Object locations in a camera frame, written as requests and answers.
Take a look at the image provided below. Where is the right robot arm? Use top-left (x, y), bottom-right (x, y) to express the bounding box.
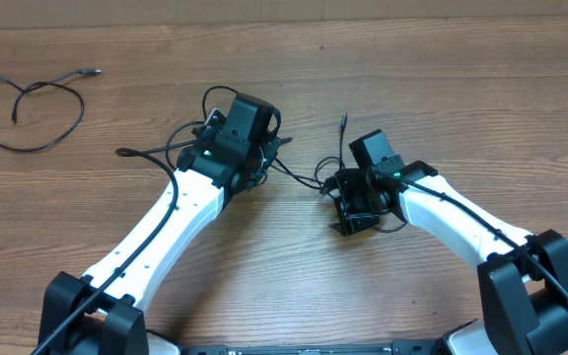
top-left (319, 130), bottom-right (568, 355)

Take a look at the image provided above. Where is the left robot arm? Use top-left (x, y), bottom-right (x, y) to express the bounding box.
top-left (35, 93), bottom-right (281, 354)

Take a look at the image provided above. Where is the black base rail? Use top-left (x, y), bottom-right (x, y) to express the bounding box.
top-left (175, 338), bottom-right (530, 355)

